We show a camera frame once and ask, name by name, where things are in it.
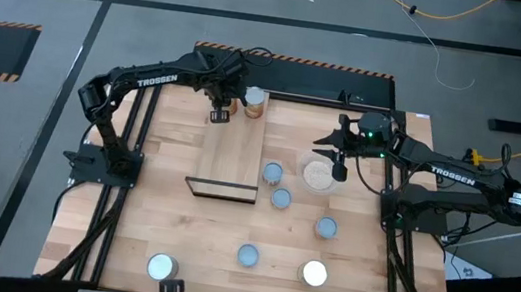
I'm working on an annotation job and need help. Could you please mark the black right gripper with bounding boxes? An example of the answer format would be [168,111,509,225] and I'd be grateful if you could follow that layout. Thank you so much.
[311,110,372,165]

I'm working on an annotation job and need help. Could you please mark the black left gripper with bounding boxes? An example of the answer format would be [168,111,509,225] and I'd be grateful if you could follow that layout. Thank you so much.
[190,50,253,129]

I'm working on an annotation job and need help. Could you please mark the tall corn can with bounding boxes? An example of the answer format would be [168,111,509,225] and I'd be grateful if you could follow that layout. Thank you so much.
[241,85,268,121]

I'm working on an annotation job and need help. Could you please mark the carrots can grey lid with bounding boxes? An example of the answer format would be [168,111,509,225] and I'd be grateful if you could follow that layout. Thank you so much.
[259,159,286,188]

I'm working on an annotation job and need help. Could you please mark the short yellow mushroom can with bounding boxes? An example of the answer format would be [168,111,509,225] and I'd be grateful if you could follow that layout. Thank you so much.
[269,185,295,212]

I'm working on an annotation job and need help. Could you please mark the short salmon can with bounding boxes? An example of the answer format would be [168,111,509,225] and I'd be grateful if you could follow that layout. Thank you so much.
[312,214,341,242]

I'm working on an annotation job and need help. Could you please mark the tall yellow label can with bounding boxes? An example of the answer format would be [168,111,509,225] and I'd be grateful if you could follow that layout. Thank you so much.
[295,257,331,290]

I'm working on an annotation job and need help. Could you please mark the short grey-lidded can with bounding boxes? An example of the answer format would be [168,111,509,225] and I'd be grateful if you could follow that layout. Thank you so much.
[235,241,263,270]

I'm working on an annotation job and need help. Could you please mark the tall peas can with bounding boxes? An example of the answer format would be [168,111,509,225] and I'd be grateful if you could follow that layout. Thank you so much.
[144,250,182,285]

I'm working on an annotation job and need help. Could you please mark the beige grains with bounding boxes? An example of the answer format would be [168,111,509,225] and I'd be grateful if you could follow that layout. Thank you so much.
[300,158,337,193]

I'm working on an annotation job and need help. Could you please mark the translucent white plastic bowl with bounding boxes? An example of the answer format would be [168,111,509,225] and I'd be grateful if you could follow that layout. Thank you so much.
[293,149,345,199]

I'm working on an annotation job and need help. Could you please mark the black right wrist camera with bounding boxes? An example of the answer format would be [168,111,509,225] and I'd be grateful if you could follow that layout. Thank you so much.
[330,150,352,185]

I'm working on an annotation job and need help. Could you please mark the wooden shelf with black frame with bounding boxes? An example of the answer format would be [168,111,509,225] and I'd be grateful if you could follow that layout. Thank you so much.
[181,79,273,206]

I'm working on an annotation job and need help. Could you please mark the black aluminium rig frame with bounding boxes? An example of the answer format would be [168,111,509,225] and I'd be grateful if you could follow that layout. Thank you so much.
[32,59,481,292]

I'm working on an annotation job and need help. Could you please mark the thin white cable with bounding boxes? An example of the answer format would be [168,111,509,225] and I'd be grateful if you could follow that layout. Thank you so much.
[377,0,487,94]

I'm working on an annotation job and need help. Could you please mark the black camera bracket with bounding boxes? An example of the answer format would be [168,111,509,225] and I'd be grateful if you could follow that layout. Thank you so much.
[157,276,187,292]

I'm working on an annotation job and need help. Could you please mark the light grey hose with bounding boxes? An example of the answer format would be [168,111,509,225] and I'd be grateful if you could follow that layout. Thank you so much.
[443,199,521,258]

